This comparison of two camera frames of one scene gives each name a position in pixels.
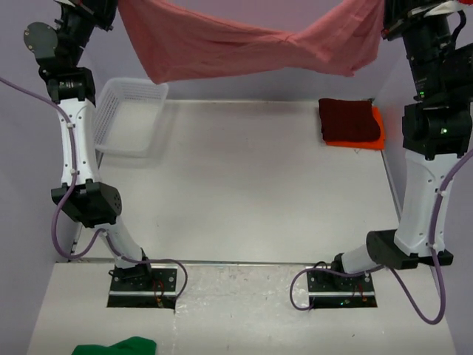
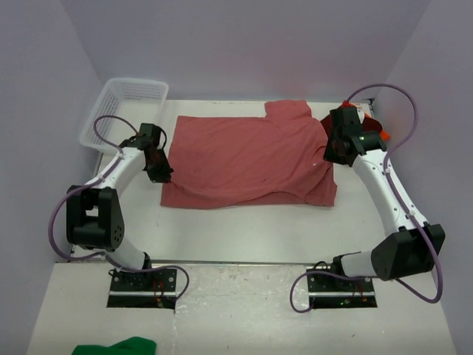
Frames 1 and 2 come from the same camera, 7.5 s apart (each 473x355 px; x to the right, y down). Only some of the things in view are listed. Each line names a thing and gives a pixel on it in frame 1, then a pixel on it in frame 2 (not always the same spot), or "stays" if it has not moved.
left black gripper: (101, 13) to (162, 176)
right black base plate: (332, 290) stays
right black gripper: (399, 14) to (329, 157)
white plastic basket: (126, 113) stays
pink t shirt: (171, 37) to (225, 162)
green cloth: (133, 345) stays
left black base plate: (143, 287) stays
